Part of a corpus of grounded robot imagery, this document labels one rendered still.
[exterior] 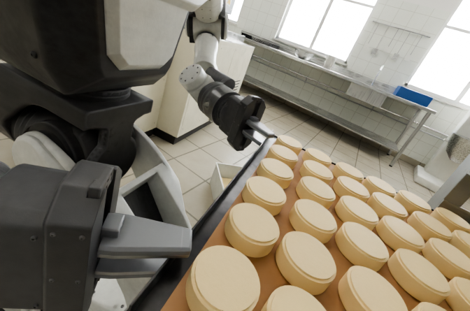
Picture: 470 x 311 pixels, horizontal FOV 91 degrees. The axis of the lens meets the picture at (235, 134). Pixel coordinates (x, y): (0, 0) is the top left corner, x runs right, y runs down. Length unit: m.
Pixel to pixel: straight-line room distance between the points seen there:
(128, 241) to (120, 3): 0.23
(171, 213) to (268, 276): 0.29
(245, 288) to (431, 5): 4.54
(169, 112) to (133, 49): 1.48
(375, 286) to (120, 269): 0.20
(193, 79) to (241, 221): 0.41
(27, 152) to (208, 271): 0.33
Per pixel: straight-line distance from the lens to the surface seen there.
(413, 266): 0.32
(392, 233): 0.36
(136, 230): 0.19
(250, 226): 0.22
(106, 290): 0.63
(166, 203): 0.48
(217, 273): 0.18
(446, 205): 0.58
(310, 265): 0.23
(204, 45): 0.72
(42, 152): 0.41
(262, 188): 0.28
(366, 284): 0.25
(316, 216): 0.28
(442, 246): 0.41
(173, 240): 0.19
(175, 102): 1.74
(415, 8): 4.58
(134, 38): 0.32
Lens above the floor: 0.94
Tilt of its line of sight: 23 degrees down
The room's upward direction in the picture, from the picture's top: 21 degrees clockwise
